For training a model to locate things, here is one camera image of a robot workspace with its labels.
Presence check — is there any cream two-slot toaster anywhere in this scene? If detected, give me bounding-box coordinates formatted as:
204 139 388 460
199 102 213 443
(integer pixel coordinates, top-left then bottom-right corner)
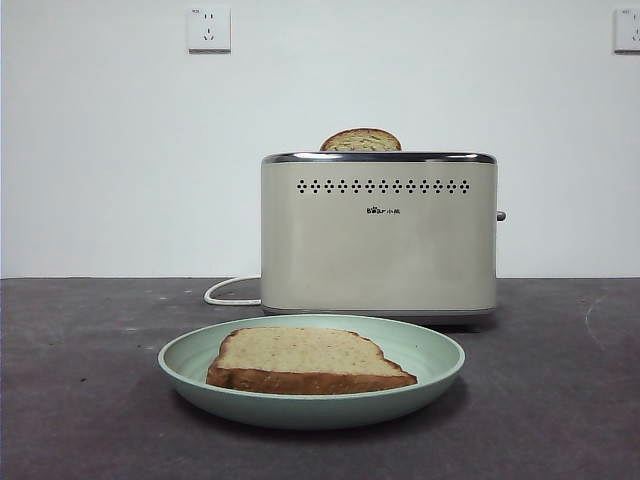
259 149 507 329

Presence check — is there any white toaster power cord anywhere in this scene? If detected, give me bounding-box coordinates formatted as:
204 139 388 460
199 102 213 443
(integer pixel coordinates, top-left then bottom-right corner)
203 276 263 306

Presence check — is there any pale green round plate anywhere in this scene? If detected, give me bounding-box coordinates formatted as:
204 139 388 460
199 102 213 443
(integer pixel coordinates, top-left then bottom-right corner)
157 313 466 432

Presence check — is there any white wall socket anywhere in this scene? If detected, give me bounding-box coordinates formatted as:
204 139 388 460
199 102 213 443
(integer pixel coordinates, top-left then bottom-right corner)
613 7 640 55
187 5 233 55

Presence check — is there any toasted bread slice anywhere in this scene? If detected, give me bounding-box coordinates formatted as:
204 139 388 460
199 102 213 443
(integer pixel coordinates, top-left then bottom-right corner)
319 127 403 152
205 327 419 396

